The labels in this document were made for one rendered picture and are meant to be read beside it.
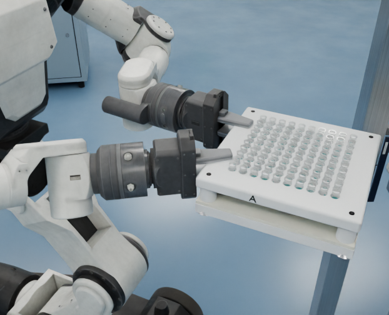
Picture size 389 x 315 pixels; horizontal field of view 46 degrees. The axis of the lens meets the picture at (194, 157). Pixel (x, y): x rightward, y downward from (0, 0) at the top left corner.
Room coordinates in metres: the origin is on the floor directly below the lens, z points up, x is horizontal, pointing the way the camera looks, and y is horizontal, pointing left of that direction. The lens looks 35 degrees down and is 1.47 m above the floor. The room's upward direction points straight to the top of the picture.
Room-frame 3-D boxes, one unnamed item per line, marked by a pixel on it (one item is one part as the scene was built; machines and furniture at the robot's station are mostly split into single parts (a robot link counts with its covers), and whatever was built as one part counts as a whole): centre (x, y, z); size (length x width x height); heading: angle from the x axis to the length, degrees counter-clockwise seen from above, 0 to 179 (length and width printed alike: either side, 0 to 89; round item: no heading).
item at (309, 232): (0.61, -0.16, 0.98); 0.24 x 0.24 x 0.02; 66
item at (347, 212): (0.61, -0.16, 1.03); 0.25 x 0.24 x 0.02; 156
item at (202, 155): (0.60, -0.03, 1.05); 0.06 x 0.03 x 0.02; 98
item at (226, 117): (0.71, -0.07, 1.05); 0.06 x 0.03 x 0.02; 58
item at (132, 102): (0.81, 0.11, 1.02); 0.11 x 0.11 x 0.11; 58
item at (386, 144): (0.92, -0.46, 0.78); 0.02 x 0.01 x 0.20; 91
